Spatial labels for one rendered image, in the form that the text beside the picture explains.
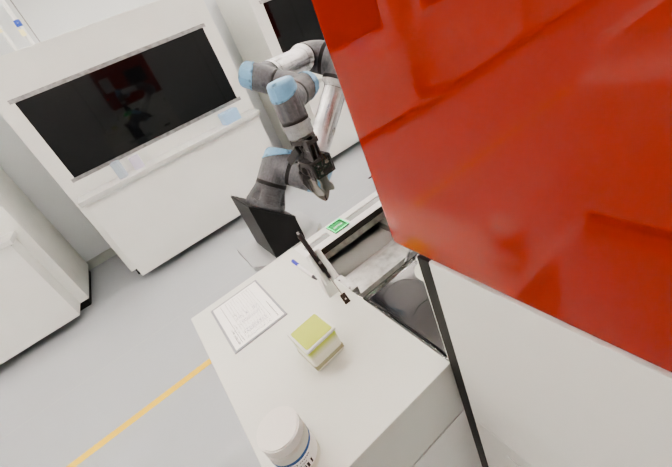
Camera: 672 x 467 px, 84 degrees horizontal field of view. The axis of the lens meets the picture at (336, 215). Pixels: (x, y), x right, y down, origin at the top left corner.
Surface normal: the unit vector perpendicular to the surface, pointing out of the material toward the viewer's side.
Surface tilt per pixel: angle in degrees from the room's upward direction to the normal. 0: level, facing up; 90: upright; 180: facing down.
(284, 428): 0
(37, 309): 90
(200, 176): 90
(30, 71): 90
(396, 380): 0
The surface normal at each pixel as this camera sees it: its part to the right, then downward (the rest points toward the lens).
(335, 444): -0.34, -0.80
